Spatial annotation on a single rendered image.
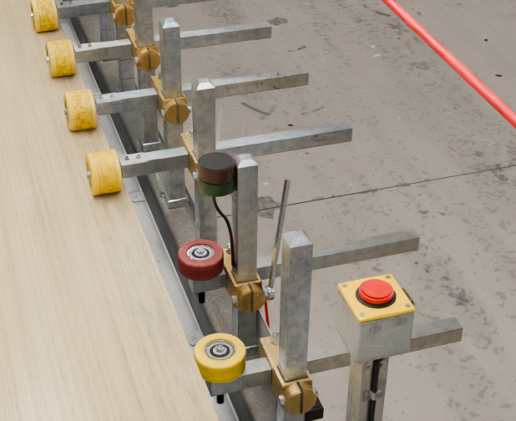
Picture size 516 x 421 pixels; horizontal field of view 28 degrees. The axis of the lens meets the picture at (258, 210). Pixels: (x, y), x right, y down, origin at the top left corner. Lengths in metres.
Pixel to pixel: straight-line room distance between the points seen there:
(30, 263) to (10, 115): 0.53
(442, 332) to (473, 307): 1.44
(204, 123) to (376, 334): 0.79
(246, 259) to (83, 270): 0.28
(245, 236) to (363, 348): 0.57
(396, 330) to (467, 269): 2.12
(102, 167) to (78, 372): 0.47
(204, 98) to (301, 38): 2.85
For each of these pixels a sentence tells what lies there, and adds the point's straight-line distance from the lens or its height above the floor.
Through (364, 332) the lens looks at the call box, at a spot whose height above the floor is 1.20.
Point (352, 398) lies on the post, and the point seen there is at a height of 1.06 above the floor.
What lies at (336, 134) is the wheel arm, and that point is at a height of 0.95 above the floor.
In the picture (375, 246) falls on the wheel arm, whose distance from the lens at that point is 1.93.
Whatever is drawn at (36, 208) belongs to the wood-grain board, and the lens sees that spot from 1.97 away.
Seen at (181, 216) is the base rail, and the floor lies 0.70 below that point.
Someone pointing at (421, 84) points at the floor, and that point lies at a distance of 4.37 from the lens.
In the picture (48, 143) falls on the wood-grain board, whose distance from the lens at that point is 2.17.
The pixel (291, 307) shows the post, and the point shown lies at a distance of 1.53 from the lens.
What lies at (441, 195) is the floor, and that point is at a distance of 3.67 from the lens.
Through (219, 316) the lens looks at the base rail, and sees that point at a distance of 2.00.
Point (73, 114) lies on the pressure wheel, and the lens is 2.15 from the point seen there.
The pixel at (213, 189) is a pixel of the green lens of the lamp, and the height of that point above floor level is 1.08.
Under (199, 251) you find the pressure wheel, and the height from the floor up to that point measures 0.91.
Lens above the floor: 1.99
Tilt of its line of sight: 34 degrees down
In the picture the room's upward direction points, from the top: 1 degrees clockwise
